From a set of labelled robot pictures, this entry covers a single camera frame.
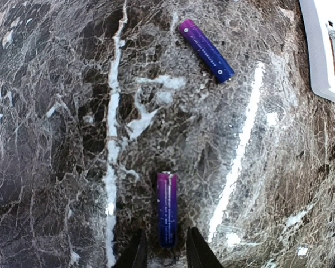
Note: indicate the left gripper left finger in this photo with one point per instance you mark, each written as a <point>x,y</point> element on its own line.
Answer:
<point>135,255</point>

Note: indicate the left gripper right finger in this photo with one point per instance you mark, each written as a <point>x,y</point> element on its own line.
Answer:
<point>198,252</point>

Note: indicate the purple battery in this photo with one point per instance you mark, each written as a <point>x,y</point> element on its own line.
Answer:
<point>167,200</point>
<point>216,62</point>

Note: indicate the white remote control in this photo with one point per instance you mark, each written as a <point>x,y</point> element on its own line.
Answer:
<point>319,23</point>

